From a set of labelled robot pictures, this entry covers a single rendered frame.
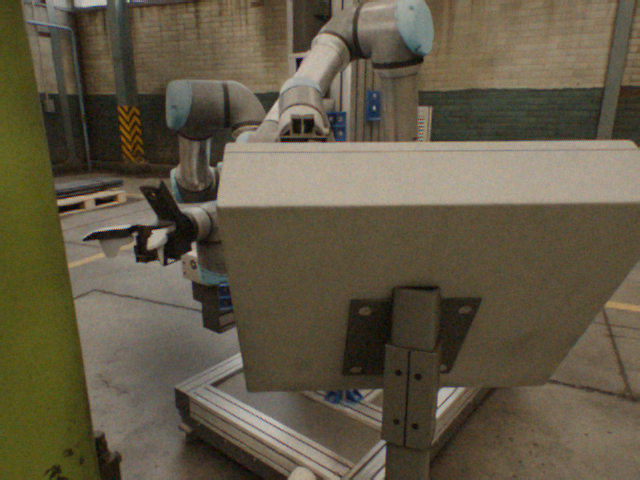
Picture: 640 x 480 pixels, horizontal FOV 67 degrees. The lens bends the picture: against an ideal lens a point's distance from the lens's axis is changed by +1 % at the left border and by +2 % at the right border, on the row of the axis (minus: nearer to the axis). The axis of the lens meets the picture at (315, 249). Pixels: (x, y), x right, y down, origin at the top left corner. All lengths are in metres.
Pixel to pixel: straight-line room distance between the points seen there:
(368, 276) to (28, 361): 0.25
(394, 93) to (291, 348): 0.78
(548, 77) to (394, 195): 7.07
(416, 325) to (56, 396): 0.27
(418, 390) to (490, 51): 7.11
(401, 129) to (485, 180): 0.79
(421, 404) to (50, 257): 0.32
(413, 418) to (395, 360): 0.06
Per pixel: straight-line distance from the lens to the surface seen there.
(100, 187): 7.08
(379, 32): 1.13
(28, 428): 0.29
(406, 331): 0.43
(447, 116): 7.49
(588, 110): 7.41
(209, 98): 1.24
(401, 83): 1.15
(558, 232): 0.42
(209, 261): 1.14
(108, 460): 0.36
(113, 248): 1.01
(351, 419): 1.75
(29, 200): 0.27
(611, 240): 0.45
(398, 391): 0.46
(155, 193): 0.98
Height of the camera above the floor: 1.23
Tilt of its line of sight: 16 degrees down
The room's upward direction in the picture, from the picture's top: straight up
